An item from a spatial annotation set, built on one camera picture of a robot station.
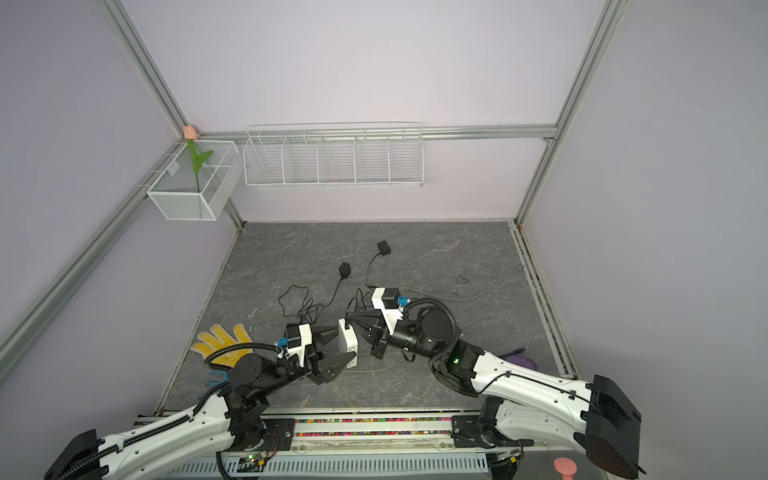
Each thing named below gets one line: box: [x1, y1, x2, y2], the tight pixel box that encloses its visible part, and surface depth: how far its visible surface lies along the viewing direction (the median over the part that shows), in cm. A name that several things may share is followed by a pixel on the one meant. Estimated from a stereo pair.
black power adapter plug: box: [338, 262, 351, 279], surface depth 105 cm
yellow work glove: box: [190, 324, 253, 368], surface depth 91 cm
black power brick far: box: [377, 240, 391, 256], surface depth 114 cm
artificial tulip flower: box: [183, 125, 213, 194], surface depth 92 cm
